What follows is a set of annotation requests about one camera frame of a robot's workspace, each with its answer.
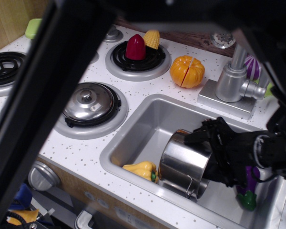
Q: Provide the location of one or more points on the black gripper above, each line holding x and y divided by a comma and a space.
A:
232, 152

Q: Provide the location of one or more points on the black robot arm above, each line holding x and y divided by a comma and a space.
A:
69, 36

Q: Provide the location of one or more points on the silver sink basin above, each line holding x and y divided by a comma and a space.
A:
144, 136

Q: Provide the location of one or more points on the stainless steel pot lid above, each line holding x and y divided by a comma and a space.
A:
91, 102

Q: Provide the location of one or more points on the purple toy eggplant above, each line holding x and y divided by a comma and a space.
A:
247, 196

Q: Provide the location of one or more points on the yellow toy bell pepper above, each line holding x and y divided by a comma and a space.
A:
145, 169

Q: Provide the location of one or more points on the silver toy faucet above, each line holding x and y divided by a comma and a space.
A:
234, 93

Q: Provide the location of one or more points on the orange toy pumpkin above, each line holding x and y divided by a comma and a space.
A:
187, 71

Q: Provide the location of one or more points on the green toy leaf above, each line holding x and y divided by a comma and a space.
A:
268, 90

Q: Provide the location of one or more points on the purple white toy vegetable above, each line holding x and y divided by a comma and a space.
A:
253, 68

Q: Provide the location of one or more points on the black coil burner back right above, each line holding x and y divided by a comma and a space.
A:
153, 59

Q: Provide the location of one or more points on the black coil burner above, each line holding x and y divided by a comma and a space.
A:
10, 63
153, 59

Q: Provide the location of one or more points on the hanging metal strainer spoon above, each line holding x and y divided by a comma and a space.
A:
222, 40

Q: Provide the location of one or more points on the red toy pepper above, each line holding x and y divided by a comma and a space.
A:
135, 49

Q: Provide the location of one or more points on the yellow toy corn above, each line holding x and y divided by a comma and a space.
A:
152, 39

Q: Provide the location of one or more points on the silver stove knob back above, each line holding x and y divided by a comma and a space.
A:
113, 35

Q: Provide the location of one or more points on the silver oven dial knob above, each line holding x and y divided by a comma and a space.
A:
41, 177

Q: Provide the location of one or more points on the blue clamp tool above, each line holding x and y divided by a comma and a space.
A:
22, 198

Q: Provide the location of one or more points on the green plastic cutting board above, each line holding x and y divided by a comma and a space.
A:
32, 28

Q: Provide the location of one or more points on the black coil burner left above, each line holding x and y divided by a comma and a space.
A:
10, 63

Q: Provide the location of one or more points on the silver oven door handle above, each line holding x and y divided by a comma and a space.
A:
84, 220

